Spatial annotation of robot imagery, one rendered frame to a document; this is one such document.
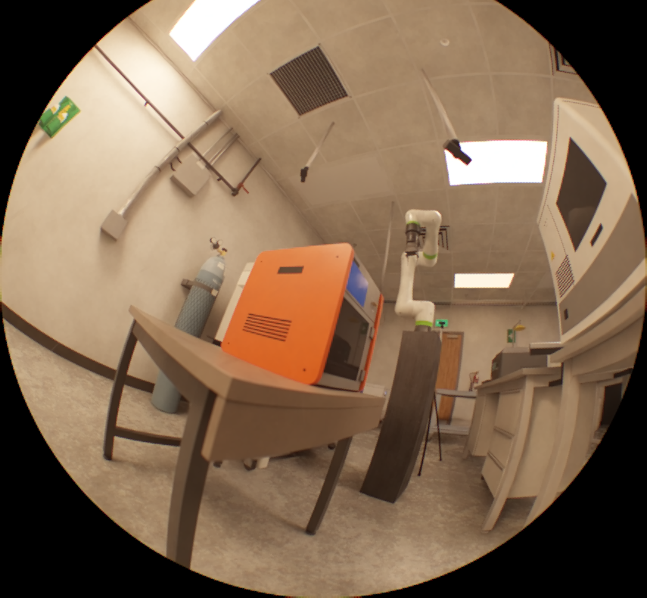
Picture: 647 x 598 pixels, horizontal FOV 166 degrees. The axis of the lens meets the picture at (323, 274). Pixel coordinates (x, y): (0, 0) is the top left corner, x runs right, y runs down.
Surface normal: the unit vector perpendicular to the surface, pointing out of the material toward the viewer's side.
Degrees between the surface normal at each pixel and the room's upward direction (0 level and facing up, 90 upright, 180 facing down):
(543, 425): 90
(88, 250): 90
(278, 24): 180
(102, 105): 90
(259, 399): 90
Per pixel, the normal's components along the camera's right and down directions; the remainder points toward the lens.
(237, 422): 0.84, 0.00
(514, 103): -0.26, 0.87
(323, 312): -0.47, -0.50
